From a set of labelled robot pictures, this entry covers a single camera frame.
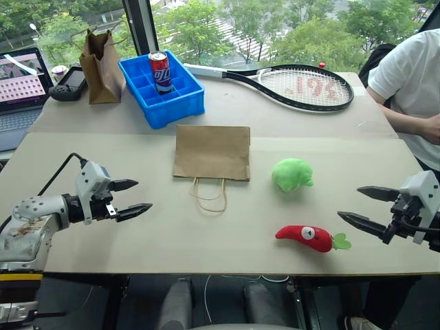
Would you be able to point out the white cup purple lid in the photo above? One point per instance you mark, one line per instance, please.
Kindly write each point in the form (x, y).
(60, 71)

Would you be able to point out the grey laptop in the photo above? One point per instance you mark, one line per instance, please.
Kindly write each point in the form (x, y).
(19, 99)

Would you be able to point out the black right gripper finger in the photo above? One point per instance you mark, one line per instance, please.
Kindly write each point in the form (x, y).
(378, 193)
(362, 221)

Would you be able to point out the red chili plush toy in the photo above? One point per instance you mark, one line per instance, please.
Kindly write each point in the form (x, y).
(307, 236)

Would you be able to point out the person in white shirt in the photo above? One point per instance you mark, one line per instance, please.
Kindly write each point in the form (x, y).
(412, 86)

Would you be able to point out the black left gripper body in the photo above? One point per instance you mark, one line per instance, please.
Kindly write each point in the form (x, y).
(101, 206)

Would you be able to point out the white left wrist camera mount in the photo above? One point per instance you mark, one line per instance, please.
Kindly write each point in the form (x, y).
(90, 177)

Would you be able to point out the person's bare hand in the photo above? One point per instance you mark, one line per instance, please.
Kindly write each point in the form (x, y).
(434, 129)

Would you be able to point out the green plush toy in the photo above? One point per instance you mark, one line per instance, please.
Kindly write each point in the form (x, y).
(291, 174)

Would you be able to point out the white shoe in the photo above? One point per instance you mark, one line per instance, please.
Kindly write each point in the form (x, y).
(359, 324)

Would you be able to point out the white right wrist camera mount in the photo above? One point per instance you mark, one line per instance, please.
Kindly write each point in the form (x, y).
(422, 187)

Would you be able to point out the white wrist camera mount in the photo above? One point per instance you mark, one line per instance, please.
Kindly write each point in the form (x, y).
(422, 187)
(90, 177)

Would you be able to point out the flat brown paper bag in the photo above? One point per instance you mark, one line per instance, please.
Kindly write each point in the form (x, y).
(212, 153)

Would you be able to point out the red soda can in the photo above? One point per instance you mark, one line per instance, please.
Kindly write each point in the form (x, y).
(161, 74)

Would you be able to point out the blue plastic compartment crate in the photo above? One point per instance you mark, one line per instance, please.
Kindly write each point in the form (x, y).
(163, 98)

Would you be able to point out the dark rounded robot leg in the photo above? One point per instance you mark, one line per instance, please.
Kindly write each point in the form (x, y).
(177, 304)
(263, 304)

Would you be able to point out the black white tennis racket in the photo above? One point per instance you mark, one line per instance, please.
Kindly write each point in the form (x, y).
(306, 86)

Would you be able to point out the black handheld game console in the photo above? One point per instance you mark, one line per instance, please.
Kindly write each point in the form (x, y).
(68, 86)

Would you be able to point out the yellow black robot waist part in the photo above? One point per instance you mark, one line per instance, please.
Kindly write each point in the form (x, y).
(19, 294)

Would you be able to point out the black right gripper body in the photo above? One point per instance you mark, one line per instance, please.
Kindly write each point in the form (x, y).
(405, 214)

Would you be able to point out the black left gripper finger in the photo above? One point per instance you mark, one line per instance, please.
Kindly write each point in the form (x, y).
(125, 184)
(134, 210)

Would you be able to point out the person's bare forearm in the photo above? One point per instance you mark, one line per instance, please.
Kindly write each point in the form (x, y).
(402, 118)

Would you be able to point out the standing brown paper bag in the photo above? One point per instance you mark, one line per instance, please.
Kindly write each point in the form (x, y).
(103, 74)

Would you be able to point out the black window frame post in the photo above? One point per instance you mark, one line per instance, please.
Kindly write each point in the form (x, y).
(139, 27)

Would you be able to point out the black chair back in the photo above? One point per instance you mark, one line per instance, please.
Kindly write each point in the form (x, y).
(376, 67)

